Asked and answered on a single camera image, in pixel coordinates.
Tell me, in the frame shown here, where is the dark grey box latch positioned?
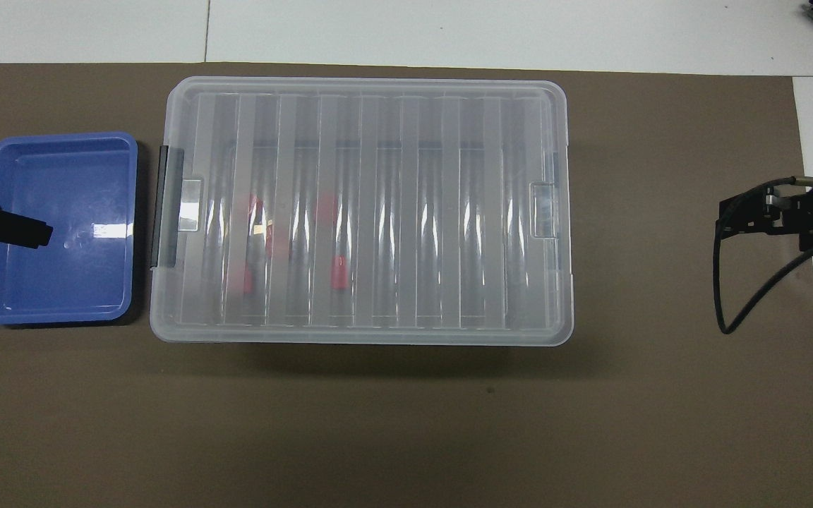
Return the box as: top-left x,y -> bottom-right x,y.
150,145 -> 186,270

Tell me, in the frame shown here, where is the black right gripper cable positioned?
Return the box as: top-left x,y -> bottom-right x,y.
713,176 -> 813,335

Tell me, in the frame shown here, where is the clear plastic storage box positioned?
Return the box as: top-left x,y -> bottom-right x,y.
149,76 -> 575,346

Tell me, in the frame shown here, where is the clear ribbed plastic lid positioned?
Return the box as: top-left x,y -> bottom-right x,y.
150,76 -> 575,346

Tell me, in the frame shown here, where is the blue plastic tray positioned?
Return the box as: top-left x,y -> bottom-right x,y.
0,131 -> 139,327

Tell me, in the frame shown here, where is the brown table mat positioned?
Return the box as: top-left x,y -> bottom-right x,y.
0,62 -> 813,508

